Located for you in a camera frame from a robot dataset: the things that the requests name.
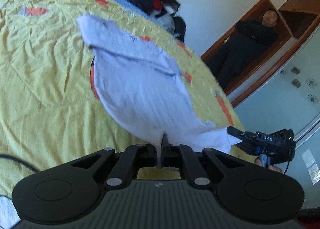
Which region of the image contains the light blue long-sleeve shirt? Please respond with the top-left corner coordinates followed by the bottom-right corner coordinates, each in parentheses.
top-left (77, 14), bottom-right (240, 153)

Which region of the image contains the right hand holding gripper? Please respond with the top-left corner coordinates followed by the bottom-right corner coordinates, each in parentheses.
top-left (254, 157), bottom-right (283, 174)

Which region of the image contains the black bag by wall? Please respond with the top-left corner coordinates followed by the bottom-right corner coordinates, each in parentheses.
top-left (173, 16), bottom-right (186, 43)

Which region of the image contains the yellow cartoon bedspread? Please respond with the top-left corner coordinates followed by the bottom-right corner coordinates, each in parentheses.
top-left (1, 0), bottom-right (242, 228)

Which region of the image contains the black cable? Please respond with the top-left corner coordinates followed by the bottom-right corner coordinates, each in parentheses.
top-left (0, 153), bottom-right (38, 173)

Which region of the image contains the brown wooden door frame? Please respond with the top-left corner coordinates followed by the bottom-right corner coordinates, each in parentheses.
top-left (199, 0), bottom-right (320, 108)

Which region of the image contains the person in black clothes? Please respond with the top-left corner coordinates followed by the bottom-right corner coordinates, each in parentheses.
top-left (207, 9), bottom-right (279, 89)

